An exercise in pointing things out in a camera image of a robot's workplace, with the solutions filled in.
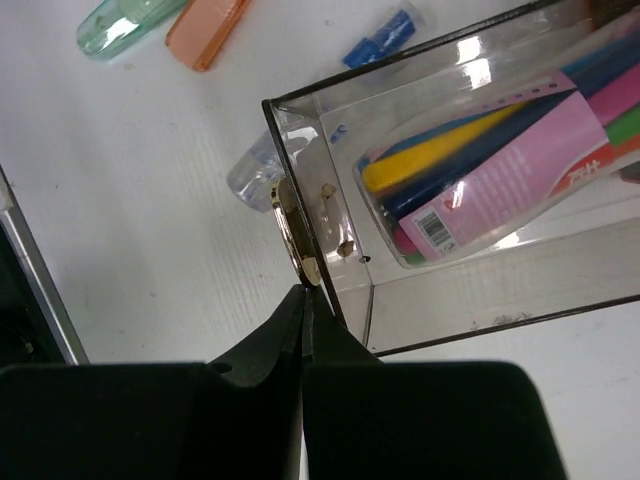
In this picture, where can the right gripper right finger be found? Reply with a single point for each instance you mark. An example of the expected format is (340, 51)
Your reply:
(367, 419)

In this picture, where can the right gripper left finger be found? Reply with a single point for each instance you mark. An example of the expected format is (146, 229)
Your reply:
(235, 417)

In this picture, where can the pink capped marker tube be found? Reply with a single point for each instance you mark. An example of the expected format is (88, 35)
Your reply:
(464, 184)

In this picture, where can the clear drawer gold knob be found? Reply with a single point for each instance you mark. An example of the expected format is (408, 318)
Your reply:
(581, 254)

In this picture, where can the orange translucent case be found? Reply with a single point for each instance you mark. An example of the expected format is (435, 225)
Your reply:
(201, 30)

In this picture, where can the green translucent case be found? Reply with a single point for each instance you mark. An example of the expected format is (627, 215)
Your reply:
(114, 26)

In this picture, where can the aluminium rail frame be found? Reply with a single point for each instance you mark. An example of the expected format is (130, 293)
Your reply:
(38, 293)

